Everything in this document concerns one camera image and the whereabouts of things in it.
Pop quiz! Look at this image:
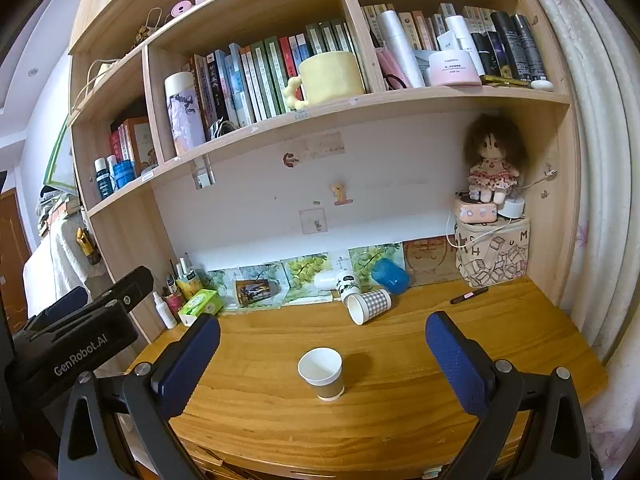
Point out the black spray bottle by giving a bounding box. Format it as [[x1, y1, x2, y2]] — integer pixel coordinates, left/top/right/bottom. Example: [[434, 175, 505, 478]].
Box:
[[489, 11, 527, 82], [512, 14, 549, 82]]

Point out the green tissue box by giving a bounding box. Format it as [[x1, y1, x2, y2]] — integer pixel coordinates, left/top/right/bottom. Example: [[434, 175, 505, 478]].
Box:
[[178, 289, 224, 329]]

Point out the blue plastic cup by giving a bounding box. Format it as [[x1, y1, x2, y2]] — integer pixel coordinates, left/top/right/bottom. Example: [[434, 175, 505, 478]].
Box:
[[371, 258, 410, 295]]

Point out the yellow toy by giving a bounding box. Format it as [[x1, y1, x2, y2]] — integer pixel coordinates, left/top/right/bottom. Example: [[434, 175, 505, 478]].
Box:
[[75, 227, 101, 264]]

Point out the yellow mug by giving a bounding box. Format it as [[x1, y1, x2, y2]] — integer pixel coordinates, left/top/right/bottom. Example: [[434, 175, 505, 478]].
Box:
[[283, 51, 366, 111]]

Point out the tall white bottle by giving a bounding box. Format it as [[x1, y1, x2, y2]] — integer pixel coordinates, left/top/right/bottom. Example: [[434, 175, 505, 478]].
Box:
[[380, 10, 426, 89]]

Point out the red pen holder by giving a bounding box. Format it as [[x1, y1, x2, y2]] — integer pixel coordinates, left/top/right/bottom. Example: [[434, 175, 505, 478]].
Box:
[[164, 292, 187, 322]]

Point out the small wall picture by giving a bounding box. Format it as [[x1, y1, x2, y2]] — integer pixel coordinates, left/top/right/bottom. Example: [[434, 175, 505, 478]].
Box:
[[298, 208, 329, 235]]

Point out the pen holder with pens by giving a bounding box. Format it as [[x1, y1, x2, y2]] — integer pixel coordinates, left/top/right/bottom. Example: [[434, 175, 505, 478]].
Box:
[[177, 269, 204, 302]]

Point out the brown sleeve paper cup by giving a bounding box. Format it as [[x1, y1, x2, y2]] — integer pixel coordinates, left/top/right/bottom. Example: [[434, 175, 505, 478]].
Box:
[[298, 347, 345, 402]]

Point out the black pen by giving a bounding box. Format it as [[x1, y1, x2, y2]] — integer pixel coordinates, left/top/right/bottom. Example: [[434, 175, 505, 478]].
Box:
[[450, 287, 489, 305]]

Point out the white printed thermos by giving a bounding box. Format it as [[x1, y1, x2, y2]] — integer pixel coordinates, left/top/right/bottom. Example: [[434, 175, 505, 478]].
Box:
[[164, 71, 207, 157]]

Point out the blue bottle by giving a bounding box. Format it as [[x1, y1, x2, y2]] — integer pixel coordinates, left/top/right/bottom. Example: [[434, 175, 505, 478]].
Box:
[[94, 157, 116, 199]]

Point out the white floral curtain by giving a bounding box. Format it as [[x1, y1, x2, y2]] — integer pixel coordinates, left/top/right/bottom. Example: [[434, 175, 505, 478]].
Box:
[[510, 0, 640, 461]]

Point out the printed fabric storage box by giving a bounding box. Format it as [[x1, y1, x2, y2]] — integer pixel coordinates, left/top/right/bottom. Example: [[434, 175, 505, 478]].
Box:
[[454, 216, 531, 289]]

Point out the pink music box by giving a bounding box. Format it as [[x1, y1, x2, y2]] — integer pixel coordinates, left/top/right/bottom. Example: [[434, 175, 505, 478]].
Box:
[[453, 197, 500, 225]]

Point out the checkered paper cup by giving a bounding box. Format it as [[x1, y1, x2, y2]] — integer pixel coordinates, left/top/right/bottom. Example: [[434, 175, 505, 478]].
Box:
[[346, 288, 392, 326]]

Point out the pink cream jar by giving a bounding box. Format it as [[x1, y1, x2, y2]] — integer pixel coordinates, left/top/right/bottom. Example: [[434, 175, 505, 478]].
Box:
[[428, 50, 482, 87]]

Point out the white cable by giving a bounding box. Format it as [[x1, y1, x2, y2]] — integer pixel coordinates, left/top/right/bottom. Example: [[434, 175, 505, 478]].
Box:
[[446, 167, 558, 250]]

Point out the brown face drawing board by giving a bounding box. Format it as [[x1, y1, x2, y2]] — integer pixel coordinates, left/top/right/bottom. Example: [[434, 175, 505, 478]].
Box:
[[402, 238, 460, 287]]

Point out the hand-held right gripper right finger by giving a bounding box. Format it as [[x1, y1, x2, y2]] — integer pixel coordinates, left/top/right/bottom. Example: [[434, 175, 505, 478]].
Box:
[[425, 311, 603, 480]]

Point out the white lotion bottle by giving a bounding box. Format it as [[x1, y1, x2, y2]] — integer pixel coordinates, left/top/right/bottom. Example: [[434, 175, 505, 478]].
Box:
[[444, 15, 486, 77]]

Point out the white round charger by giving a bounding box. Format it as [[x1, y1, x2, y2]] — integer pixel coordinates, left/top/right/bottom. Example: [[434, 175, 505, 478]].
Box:
[[500, 195, 526, 221]]

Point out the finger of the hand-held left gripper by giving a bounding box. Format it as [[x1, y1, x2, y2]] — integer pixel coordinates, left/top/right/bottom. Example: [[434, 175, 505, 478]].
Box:
[[100, 266, 154, 307]]

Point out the white spray bottle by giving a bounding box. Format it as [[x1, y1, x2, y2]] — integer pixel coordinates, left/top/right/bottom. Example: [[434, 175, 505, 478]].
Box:
[[153, 291, 179, 330]]

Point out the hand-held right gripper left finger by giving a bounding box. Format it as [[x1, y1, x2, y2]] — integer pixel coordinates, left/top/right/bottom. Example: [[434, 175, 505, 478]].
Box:
[[57, 313, 221, 480]]

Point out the blue jar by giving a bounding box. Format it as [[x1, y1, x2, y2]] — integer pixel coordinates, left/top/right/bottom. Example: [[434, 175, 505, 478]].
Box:
[[113, 160, 138, 190]]

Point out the brown haired doll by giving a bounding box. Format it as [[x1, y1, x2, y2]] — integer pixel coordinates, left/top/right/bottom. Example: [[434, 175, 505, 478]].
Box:
[[462, 113, 527, 206]]

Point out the bear wall sticker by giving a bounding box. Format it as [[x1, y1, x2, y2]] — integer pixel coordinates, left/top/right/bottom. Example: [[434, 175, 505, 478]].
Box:
[[329, 181, 354, 206]]

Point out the white panda print cup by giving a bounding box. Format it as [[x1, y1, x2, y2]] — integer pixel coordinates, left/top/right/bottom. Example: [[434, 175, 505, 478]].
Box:
[[313, 270, 360, 302]]

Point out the row of books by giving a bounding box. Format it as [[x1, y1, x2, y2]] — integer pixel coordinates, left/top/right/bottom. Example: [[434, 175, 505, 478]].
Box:
[[361, 3, 497, 52], [181, 19, 362, 130], [108, 116, 159, 173]]

